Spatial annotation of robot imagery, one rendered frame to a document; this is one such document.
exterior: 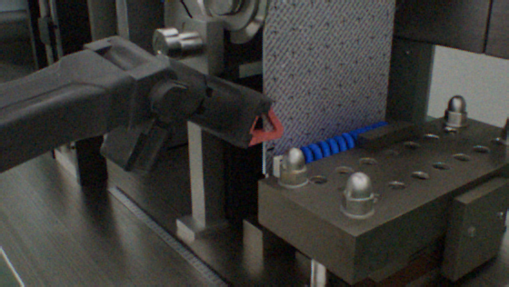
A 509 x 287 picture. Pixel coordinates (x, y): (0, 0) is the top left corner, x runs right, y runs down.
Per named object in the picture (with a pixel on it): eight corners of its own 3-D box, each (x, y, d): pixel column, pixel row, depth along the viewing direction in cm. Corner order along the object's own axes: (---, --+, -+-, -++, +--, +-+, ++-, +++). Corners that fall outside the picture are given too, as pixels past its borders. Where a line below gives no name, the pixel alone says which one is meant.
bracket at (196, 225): (174, 227, 82) (159, 19, 70) (210, 213, 85) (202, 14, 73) (191, 242, 78) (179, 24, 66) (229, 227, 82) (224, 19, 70)
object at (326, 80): (263, 173, 73) (263, 34, 66) (381, 133, 86) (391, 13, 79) (264, 174, 72) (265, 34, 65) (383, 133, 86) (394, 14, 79)
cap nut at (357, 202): (333, 209, 60) (334, 172, 59) (356, 199, 62) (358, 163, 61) (357, 222, 58) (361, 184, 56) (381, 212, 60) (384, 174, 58)
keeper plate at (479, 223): (440, 274, 69) (451, 197, 65) (484, 247, 75) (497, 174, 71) (457, 284, 67) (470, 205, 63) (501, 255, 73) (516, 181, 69)
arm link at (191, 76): (169, 61, 55) (146, 44, 59) (138, 120, 56) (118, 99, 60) (220, 84, 60) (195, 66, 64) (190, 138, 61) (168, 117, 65)
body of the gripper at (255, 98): (250, 151, 63) (201, 133, 58) (203, 126, 71) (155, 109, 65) (273, 99, 63) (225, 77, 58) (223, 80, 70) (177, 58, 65)
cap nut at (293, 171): (271, 181, 67) (272, 146, 65) (294, 173, 69) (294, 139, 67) (291, 192, 64) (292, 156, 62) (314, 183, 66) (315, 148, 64)
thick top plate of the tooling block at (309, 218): (258, 222, 69) (257, 179, 67) (448, 146, 92) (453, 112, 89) (351, 285, 57) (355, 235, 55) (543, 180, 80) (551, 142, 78)
